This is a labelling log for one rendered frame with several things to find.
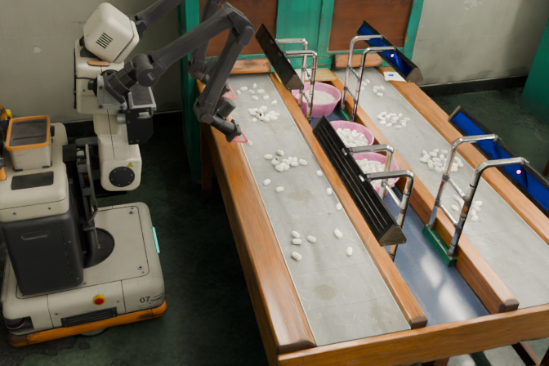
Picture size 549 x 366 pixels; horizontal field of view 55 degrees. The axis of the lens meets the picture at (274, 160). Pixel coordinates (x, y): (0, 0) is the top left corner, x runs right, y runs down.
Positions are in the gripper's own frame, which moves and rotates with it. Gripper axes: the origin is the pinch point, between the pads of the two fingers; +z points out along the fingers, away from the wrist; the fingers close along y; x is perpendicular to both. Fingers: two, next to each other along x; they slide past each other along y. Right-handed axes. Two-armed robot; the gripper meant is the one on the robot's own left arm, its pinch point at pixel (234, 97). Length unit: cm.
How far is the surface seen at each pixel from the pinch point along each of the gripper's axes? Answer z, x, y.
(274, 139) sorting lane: 18.9, -0.3, -21.5
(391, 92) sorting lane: 79, -50, 16
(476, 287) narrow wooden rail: 57, -27, -121
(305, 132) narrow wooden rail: 29.0, -11.9, -22.2
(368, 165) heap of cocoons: 49, -23, -48
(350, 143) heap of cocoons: 45, -22, -31
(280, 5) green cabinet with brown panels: 7, -44, 47
